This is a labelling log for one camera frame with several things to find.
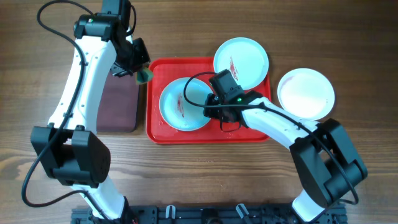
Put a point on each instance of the black rectangular tray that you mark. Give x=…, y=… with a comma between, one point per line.
x=118, y=106

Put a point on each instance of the white round plate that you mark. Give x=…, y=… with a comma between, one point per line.
x=306, y=93

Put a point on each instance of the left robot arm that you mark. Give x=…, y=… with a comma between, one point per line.
x=67, y=147

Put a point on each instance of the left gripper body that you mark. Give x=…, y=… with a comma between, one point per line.
x=132, y=58

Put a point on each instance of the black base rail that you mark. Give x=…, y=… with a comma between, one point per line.
x=264, y=214

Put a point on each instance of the red plastic tray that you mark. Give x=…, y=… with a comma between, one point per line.
x=167, y=70

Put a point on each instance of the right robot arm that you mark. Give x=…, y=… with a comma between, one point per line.
x=327, y=163

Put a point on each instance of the green yellow sponge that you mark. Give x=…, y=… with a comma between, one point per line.
x=144, y=76

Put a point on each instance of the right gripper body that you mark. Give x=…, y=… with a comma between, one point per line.
x=219, y=112

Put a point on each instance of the light blue plate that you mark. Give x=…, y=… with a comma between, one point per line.
x=177, y=112
x=246, y=59

